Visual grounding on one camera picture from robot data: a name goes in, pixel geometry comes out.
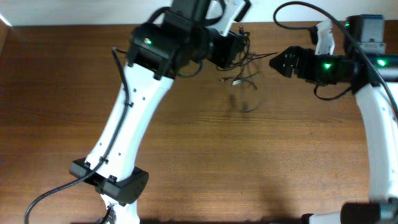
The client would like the black USB cable long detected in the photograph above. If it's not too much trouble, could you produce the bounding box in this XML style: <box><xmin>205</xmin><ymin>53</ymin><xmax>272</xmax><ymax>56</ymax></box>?
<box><xmin>217</xmin><ymin>24</ymin><xmax>279</xmax><ymax>113</ymax></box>

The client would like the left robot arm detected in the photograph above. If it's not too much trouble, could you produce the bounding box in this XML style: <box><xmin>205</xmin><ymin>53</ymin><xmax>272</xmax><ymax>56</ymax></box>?
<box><xmin>70</xmin><ymin>1</ymin><xmax>251</xmax><ymax>223</ymax></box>

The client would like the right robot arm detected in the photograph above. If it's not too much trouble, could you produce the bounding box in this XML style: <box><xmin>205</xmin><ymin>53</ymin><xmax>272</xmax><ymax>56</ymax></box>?
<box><xmin>269</xmin><ymin>14</ymin><xmax>397</xmax><ymax>223</ymax></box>

